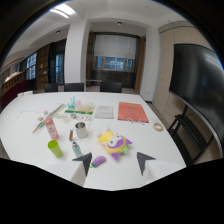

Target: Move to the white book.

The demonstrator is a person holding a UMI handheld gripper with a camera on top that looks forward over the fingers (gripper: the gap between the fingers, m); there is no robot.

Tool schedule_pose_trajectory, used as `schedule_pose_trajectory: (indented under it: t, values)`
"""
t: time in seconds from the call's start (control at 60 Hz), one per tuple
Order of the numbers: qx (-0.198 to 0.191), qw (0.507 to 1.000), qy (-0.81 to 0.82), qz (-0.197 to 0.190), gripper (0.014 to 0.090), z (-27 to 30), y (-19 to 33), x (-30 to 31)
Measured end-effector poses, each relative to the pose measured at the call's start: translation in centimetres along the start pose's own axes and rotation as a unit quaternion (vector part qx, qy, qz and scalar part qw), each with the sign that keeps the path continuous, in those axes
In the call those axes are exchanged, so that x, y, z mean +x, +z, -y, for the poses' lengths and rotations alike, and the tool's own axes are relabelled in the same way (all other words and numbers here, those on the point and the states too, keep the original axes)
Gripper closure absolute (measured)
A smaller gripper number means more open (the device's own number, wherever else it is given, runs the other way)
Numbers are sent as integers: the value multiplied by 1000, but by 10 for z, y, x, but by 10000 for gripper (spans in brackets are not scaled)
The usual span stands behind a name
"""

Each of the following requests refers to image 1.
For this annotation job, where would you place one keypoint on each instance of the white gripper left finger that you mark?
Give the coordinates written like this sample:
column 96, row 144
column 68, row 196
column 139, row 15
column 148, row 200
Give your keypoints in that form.
column 63, row 170

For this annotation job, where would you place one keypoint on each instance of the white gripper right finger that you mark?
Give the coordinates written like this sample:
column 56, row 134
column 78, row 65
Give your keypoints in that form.
column 165, row 168

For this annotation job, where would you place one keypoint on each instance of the orange book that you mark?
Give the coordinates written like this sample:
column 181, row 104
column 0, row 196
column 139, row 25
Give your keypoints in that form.
column 132, row 112

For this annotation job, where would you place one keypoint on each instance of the white book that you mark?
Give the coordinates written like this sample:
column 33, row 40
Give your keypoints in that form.
column 104, row 112

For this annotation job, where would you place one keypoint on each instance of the green plastic cup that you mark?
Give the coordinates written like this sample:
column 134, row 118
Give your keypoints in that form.
column 55, row 148

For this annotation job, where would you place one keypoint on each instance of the small grey spray bottle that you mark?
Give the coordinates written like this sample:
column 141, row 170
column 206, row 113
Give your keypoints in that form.
column 77, row 150

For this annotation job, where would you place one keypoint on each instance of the small brown wooden piece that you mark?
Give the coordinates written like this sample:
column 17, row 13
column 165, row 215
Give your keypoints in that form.
column 71, row 135

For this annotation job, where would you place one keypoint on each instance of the purple eggplant toy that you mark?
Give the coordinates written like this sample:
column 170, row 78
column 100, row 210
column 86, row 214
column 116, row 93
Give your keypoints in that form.
column 99, row 161

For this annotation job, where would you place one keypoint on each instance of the black screen stand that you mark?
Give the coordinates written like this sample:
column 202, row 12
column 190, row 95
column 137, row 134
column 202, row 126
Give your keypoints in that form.
column 188, row 133

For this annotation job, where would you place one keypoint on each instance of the brown tape roll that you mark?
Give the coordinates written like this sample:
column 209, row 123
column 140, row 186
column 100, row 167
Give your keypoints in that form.
column 158, row 126

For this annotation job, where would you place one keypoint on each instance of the pink drink bottle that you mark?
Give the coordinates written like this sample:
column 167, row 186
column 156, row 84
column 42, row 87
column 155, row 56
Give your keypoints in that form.
column 51, row 128

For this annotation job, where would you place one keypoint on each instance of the metal cup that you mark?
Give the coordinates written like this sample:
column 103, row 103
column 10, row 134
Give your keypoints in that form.
column 81, row 130

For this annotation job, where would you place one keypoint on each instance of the patterned flat packet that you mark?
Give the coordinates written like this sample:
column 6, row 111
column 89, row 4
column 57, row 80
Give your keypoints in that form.
column 74, row 117

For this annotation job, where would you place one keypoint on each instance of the long coloured ruler sticks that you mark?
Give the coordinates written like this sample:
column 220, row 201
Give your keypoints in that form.
column 50, row 117

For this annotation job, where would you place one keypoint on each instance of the yellow purple plush toy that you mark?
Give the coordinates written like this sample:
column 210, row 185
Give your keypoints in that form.
column 115, row 142

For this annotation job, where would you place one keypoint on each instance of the small tan block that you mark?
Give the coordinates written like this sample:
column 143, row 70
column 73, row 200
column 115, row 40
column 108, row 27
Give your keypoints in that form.
column 40, row 118

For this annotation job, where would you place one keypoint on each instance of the black chair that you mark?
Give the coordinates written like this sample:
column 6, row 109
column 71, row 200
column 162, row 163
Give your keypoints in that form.
column 74, row 87
column 111, row 87
column 51, row 87

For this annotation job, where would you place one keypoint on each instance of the large black display screen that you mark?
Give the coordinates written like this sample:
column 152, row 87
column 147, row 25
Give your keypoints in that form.
column 200, row 83

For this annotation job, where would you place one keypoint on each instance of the dark red sofa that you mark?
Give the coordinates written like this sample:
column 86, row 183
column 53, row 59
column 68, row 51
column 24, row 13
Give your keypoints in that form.
column 13, row 91

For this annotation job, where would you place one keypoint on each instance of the brown wooden shelf cabinet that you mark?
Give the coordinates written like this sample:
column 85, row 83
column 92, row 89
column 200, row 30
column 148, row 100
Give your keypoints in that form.
column 42, row 66

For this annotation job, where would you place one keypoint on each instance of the white window blind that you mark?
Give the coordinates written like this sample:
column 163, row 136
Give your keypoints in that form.
column 115, row 46

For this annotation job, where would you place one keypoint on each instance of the ceiling light panel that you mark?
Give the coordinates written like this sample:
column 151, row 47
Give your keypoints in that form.
column 63, row 10

